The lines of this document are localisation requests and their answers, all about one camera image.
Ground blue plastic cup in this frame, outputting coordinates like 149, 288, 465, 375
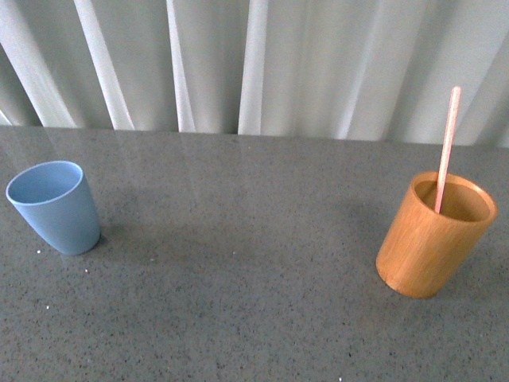
6, 161, 101, 255

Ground pink chopstick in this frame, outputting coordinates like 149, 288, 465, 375
434, 86, 462, 213

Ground round bamboo chopstick holder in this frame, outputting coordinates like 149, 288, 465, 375
375, 172, 498, 298

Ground white pleated curtain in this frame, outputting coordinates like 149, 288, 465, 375
1, 1, 508, 146

